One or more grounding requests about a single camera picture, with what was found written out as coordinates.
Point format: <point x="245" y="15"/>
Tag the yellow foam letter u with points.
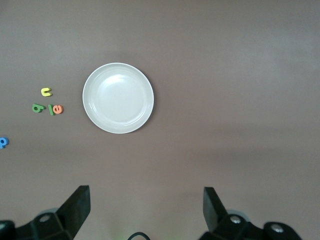
<point x="43" y="92"/>

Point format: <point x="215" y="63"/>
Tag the green foam letter g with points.
<point x="42" y="109"/>

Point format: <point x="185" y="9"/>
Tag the blue foam letter p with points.
<point x="5" y="142"/>

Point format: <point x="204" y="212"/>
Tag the orange foam letter e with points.
<point x="61" y="109"/>

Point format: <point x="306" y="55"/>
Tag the beige plate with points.
<point x="117" y="100"/>

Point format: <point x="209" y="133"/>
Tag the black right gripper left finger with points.
<point x="72" y="212"/>

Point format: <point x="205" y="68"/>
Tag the green foam letter l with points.
<point x="51" y="110"/>

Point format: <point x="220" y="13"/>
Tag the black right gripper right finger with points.
<point x="215" y="217"/>

